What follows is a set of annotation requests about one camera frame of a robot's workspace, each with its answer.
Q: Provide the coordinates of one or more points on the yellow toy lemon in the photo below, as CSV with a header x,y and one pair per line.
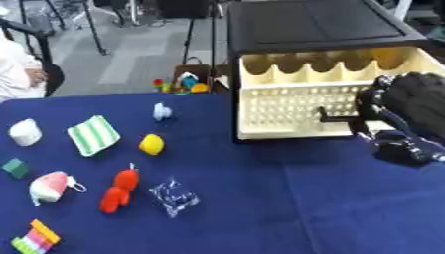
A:
x,y
151,144

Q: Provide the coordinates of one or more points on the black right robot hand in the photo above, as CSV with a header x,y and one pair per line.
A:
x,y
412,99

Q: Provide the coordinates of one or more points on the clear plastic packet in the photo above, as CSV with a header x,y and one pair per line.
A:
x,y
174,197

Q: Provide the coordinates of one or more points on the white rounded block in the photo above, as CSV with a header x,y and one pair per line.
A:
x,y
25,132

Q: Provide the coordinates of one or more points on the black chair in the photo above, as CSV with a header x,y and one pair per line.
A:
x,y
40,49

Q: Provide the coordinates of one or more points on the pale compartment drawer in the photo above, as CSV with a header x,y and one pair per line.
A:
x,y
289,99

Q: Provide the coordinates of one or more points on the multicolour building block stack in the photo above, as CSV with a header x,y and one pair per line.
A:
x,y
36,238

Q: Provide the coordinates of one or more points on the black tripod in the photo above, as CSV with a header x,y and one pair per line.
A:
x,y
200,29

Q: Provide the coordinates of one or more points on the black cabinet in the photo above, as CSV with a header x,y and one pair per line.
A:
x,y
316,25

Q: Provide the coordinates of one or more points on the brown bag of toys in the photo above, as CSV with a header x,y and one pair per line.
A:
x,y
188,81

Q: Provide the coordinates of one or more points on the red toy figure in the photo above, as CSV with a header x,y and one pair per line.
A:
x,y
119,191

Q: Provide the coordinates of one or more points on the green cube block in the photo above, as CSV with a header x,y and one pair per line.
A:
x,y
15,167

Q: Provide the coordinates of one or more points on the person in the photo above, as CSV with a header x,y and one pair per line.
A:
x,y
17,71

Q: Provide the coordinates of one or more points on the green white striped pouch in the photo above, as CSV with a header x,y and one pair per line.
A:
x,y
93,135

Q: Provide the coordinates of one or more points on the pink white soft toy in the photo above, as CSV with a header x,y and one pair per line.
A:
x,y
48,187

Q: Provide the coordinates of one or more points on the small pale blue toy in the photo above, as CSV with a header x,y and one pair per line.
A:
x,y
162,112

